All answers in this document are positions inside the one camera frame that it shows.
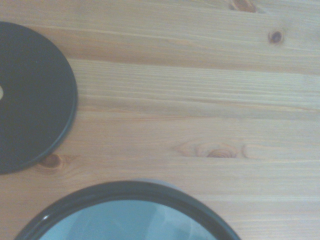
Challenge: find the wooden mug tree black base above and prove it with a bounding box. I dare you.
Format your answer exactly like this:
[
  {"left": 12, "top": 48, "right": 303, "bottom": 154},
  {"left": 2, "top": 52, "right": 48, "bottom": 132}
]
[{"left": 0, "top": 21, "right": 79, "bottom": 176}]

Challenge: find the black rimmed blue mug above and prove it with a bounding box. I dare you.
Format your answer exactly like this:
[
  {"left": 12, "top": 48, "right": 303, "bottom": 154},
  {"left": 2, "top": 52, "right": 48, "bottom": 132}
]
[{"left": 12, "top": 180, "right": 242, "bottom": 240}]

